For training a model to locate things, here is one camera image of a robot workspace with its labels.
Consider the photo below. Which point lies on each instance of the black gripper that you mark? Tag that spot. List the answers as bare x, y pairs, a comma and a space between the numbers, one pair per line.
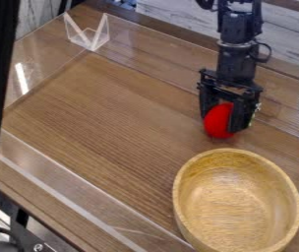
231, 82

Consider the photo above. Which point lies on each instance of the red plush strawberry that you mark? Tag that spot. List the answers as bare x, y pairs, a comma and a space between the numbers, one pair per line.
215, 121

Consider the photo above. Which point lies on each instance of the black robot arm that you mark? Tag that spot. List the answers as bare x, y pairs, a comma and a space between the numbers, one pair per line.
239, 23

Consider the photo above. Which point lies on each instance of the oval wooden bowl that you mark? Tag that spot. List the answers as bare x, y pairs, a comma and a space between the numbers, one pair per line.
235, 203

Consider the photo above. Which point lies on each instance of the clear acrylic tray enclosure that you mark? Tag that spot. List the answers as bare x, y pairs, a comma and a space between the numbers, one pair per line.
100, 125

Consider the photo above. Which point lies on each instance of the black table leg bracket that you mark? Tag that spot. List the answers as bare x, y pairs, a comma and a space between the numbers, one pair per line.
37, 238

